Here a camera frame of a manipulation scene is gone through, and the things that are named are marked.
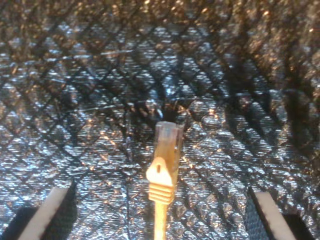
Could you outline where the yellow network cable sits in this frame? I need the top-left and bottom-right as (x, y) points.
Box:
(145, 120), (185, 240)

